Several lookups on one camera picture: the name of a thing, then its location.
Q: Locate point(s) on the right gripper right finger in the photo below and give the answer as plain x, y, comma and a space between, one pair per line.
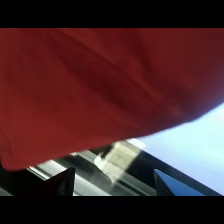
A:
170, 186

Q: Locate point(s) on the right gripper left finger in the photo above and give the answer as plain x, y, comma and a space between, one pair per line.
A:
61, 185

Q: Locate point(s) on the red T-shirt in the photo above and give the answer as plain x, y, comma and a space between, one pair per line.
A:
93, 86

